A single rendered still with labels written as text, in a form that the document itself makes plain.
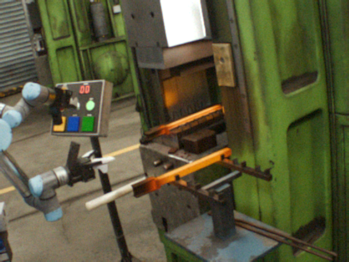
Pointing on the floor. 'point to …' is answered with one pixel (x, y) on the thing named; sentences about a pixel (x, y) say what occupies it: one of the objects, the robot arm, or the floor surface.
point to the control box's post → (111, 201)
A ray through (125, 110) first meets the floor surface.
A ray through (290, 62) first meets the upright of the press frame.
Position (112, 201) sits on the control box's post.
